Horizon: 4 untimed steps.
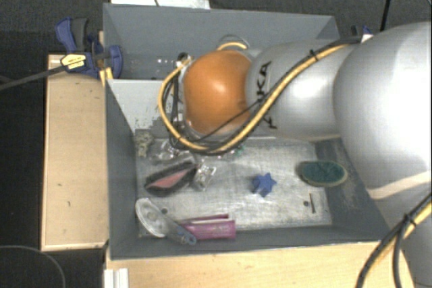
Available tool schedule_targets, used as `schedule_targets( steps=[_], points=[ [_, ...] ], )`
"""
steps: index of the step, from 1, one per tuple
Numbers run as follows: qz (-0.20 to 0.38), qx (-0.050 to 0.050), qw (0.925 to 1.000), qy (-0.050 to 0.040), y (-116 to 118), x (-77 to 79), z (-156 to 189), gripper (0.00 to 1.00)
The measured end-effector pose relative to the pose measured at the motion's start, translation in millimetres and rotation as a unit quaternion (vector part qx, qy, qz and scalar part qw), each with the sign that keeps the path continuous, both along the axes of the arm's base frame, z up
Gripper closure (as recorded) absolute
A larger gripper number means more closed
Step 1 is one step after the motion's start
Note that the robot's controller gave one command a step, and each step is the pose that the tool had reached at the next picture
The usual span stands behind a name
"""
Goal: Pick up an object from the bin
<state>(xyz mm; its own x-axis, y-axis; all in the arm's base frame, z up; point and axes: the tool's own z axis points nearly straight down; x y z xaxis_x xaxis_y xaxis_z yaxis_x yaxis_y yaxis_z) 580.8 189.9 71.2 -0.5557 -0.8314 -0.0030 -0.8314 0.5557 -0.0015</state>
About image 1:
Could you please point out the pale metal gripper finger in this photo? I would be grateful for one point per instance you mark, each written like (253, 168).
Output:
(204, 176)

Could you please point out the clear glass thing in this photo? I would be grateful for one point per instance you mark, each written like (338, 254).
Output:
(166, 152)

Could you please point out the purple box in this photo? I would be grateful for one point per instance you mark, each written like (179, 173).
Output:
(212, 228)

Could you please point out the olive green toy animal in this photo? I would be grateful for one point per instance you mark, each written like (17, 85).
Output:
(143, 143)

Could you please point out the blue star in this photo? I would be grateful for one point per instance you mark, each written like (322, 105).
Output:
(264, 184)

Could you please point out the grey-blue small tool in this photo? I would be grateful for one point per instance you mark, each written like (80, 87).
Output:
(180, 233)

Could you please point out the clear round lid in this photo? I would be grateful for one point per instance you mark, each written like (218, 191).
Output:
(150, 218)

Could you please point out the pale wood board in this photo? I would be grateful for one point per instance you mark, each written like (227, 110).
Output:
(74, 145)

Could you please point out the grey metal bin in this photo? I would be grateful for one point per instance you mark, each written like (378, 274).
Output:
(162, 30)

